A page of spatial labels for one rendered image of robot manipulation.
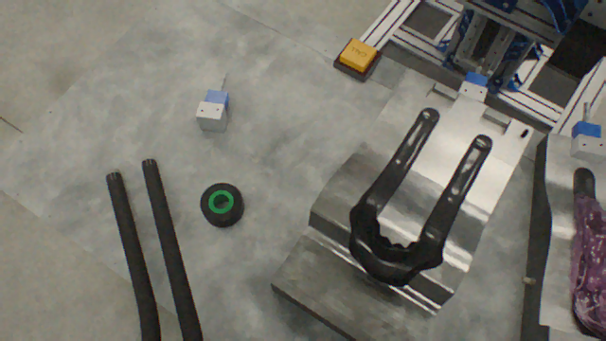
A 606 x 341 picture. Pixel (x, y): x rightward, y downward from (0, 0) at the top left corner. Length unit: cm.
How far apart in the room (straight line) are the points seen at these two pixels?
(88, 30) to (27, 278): 111
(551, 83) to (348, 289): 137
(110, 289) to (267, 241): 101
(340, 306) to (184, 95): 56
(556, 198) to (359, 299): 40
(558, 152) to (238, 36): 72
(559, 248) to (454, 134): 26
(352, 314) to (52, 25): 205
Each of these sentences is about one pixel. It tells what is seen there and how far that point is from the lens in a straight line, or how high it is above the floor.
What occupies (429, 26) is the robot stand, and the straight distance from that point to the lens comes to 203.
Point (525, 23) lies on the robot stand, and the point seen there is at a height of 72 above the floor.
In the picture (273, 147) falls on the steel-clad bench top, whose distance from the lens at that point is 100.
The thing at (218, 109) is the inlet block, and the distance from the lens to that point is 100.
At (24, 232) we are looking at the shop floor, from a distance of 204.
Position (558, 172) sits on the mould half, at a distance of 102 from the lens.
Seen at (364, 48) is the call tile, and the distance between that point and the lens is 109.
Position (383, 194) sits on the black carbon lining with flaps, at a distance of 84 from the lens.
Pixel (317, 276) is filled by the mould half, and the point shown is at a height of 86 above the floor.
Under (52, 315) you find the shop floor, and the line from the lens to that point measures 190.
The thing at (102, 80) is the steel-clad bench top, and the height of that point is 80.
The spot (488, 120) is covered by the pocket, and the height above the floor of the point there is 86.
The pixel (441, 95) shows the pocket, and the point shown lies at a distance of 102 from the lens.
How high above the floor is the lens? 168
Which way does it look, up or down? 65 degrees down
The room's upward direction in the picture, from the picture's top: 2 degrees counter-clockwise
